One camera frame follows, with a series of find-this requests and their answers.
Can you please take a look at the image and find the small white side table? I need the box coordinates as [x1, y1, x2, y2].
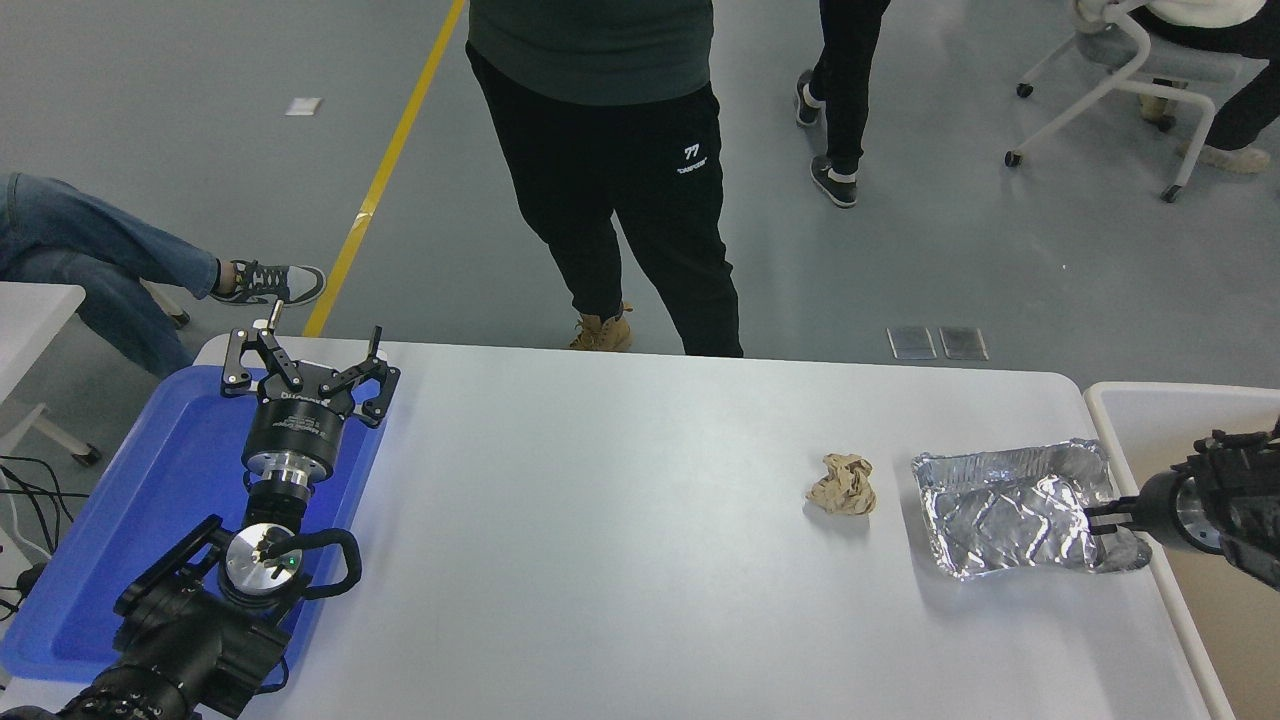
[0, 283, 102, 467]

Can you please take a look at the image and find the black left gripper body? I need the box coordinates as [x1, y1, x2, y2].
[242, 380, 351, 473]

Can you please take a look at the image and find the crumpled tan paper ball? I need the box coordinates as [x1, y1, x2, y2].
[806, 454, 877, 517]

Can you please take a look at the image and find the black cable bundle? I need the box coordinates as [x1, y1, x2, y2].
[0, 455, 77, 613]

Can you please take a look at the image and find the person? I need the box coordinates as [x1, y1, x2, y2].
[466, 0, 745, 358]
[1075, 0, 1280, 176]
[0, 173, 327, 379]
[795, 0, 891, 209]

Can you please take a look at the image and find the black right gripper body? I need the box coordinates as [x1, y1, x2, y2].
[1133, 470, 1193, 547]

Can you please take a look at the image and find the large pale bin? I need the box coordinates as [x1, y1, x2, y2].
[1084, 381, 1280, 720]

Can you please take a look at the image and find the white wheeled chair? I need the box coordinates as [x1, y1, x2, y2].
[1005, 0, 1246, 204]

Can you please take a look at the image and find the silver foil tray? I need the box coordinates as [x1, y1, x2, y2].
[912, 438, 1153, 581]

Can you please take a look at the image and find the blue plastic tray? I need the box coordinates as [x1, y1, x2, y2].
[0, 365, 389, 686]

